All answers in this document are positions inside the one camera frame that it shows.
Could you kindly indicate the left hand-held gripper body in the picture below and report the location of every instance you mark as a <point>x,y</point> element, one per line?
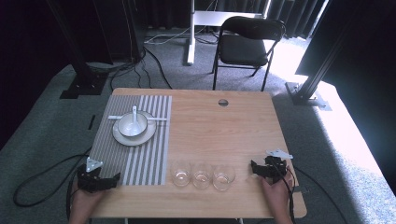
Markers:
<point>90,179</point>

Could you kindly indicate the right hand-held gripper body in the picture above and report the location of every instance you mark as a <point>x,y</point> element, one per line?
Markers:
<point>275,166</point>

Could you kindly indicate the person's left hand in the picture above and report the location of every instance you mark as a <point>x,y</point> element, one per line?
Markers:
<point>84,199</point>

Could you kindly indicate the person's right hand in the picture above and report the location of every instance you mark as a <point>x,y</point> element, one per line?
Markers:
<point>277,193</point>

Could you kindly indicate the clear drinking glass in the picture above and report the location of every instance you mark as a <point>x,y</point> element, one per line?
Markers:
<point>223,178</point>
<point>181,176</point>
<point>202,178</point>

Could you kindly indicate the grey white striped placemat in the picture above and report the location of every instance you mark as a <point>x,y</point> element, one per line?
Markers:
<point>137,140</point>

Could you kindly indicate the white plate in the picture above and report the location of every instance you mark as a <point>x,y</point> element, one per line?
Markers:
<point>137,139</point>

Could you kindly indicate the white bowl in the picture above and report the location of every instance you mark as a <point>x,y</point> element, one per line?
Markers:
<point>129,128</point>

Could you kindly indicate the small black floor object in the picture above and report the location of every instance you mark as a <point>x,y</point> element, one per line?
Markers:
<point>91,122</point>

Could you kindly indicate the white ceramic spoon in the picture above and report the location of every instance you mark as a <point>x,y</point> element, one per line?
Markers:
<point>134,119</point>

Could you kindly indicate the white chopstick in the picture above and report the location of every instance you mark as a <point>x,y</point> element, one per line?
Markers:
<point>157,119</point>

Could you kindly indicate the black metal stand silver foot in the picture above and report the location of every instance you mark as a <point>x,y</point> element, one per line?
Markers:
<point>311,84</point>

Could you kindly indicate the black folding chair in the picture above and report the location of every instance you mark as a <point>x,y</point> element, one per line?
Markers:
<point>246,46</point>

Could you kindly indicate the white desk frame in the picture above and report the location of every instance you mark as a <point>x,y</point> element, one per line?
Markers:
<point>199,18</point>

